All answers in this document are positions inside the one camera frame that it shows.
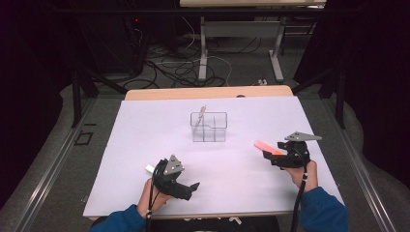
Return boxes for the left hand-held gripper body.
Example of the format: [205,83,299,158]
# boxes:
[152,154,193,201]

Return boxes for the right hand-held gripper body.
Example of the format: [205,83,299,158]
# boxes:
[272,130,323,169]

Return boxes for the pink and orange highlighter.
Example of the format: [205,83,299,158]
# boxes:
[253,139,284,157]

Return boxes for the clear plastic desk organizer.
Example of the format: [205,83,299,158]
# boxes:
[190,111,228,143]

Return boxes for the silver pen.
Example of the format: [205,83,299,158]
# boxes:
[192,104,207,133]

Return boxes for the person's right hand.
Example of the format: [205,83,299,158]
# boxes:
[282,159,318,193]

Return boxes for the person's left hand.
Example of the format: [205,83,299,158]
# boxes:
[136,178,173,219]

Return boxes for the white table mat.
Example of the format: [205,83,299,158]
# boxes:
[82,96,346,218]

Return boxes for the black metal stand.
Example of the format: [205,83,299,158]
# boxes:
[291,64,347,130]
[71,61,129,129]

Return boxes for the black curtain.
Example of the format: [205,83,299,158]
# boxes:
[0,0,76,212]
[294,0,410,191]

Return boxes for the desk with white metal legs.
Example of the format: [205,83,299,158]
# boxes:
[179,0,327,83]

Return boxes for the black computer tower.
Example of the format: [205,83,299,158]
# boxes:
[80,14,146,75]

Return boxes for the left hand-held gripper black cable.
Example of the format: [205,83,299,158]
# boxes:
[144,159,166,232]

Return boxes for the hand-held gripper black cable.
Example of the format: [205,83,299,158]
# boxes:
[144,159,166,232]
[289,151,309,232]

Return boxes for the right hand-held gripper black cable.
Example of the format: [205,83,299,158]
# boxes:
[289,151,309,232]

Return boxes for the aluminium floor rail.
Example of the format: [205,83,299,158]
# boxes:
[13,98,98,232]
[320,98,395,232]

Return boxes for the white floor cable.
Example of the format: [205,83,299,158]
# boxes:
[180,15,233,87]

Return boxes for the tangle of black floor cables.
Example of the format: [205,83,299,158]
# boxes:
[124,35,262,90]

